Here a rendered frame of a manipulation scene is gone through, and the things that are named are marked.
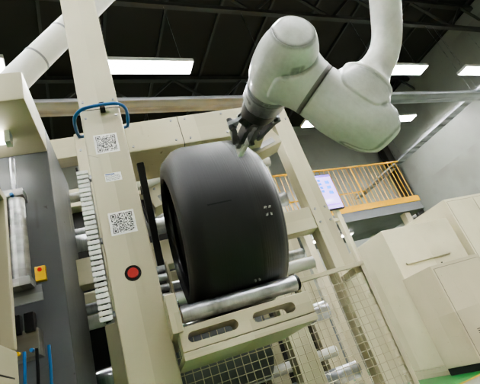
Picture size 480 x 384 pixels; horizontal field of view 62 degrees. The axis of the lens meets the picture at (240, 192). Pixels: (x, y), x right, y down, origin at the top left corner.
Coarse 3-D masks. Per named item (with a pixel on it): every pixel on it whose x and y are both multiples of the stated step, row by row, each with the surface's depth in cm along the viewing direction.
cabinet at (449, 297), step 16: (432, 272) 498; (448, 272) 505; (464, 272) 513; (416, 288) 524; (432, 288) 501; (448, 288) 492; (464, 288) 500; (416, 304) 528; (432, 304) 504; (448, 304) 483; (464, 304) 487; (432, 320) 507; (448, 320) 486; (464, 320) 475; (432, 336) 510; (448, 336) 488; (464, 336) 468; (448, 352) 491; (464, 352) 471; (448, 368) 494; (464, 368) 475
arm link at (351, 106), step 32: (384, 0) 72; (384, 32) 71; (352, 64) 70; (384, 64) 70; (320, 96) 68; (352, 96) 67; (384, 96) 68; (320, 128) 72; (352, 128) 68; (384, 128) 68
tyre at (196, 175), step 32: (192, 160) 114; (224, 160) 114; (256, 160) 116; (192, 192) 106; (224, 192) 107; (256, 192) 109; (192, 224) 105; (224, 224) 105; (256, 224) 107; (192, 256) 106; (224, 256) 105; (256, 256) 108; (288, 256) 116; (192, 288) 113; (224, 288) 108
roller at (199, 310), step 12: (252, 288) 109; (264, 288) 109; (276, 288) 109; (288, 288) 110; (300, 288) 112; (204, 300) 105; (216, 300) 105; (228, 300) 105; (240, 300) 106; (252, 300) 107; (192, 312) 102; (204, 312) 103; (216, 312) 105
